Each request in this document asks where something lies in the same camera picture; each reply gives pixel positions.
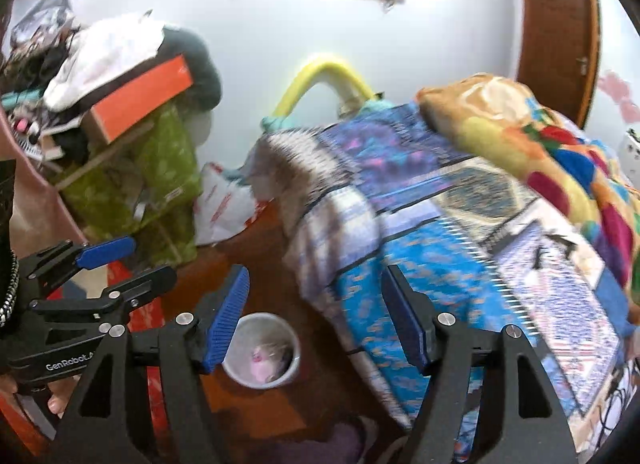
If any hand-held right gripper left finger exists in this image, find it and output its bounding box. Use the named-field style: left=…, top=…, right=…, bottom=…
left=47, top=264, right=251, bottom=464

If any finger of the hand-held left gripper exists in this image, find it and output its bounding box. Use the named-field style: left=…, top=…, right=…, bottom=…
left=23, top=236, right=137, bottom=291
left=30, top=265, right=179, bottom=333

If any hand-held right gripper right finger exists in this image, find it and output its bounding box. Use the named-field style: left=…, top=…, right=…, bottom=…
left=382, top=264, right=581, bottom=464

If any white patterned waste bin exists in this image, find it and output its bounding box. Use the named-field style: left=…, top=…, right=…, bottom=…
left=220, top=313, right=303, bottom=390

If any pink paper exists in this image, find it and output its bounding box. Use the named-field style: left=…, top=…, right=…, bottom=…
left=250, top=344, right=282, bottom=381

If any person's left hand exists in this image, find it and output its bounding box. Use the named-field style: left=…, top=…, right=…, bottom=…
left=47, top=379, right=76, bottom=418

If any blue patchwork bedspread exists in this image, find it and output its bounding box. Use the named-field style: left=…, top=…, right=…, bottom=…
left=250, top=104, right=632, bottom=464

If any green patterned bag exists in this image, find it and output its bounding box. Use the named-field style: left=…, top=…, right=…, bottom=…
left=55, top=104, right=204, bottom=265

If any pink rounded object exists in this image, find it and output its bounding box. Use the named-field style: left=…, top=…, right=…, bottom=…
left=0, top=108, right=87, bottom=265

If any white plastic bag red print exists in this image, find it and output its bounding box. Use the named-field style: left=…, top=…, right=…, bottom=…
left=194, top=164, right=262, bottom=247

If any person's left leg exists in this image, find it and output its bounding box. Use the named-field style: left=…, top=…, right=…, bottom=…
left=310, top=419, right=367, bottom=464

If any orange cardboard box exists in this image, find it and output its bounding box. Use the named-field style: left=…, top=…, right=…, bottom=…
left=82, top=54, right=194, bottom=145

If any white cloth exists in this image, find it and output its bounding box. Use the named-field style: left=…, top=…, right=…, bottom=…
left=42, top=14, right=167, bottom=112

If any dark clothes pile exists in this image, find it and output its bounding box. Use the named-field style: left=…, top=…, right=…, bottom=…
left=0, top=34, right=92, bottom=165

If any dark teal cloth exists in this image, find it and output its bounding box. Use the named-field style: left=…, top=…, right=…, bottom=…
left=160, top=26, right=224, bottom=110

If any colourful heart pattern blanket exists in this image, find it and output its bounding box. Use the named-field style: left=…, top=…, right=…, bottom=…
left=417, top=72, right=640, bottom=305

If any crumpled grey plastic bag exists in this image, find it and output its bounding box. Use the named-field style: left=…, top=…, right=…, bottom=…
left=10, top=0, right=82, bottom=50

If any yellow foam tube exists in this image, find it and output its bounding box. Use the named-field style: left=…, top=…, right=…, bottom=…
left=272, top=54, right=376, bottom=117

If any white boxy appliance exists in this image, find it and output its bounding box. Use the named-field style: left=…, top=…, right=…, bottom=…
left=620, top=129, right=640, bottom=175

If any sliding wardrobe with pink hearts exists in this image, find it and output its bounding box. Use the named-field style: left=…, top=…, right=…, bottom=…
left=582, top=0, right=640, bottom=145

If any brown wooden door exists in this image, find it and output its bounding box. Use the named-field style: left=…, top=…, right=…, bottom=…
left=515, top=0, right=601, bottom=127

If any black white braided strap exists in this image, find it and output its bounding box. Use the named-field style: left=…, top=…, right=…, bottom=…
left=0, top=253, right=22, bottom=329

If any tangle of cables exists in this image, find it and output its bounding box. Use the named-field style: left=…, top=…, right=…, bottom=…
left=595, top=359, right=632, bottom=436

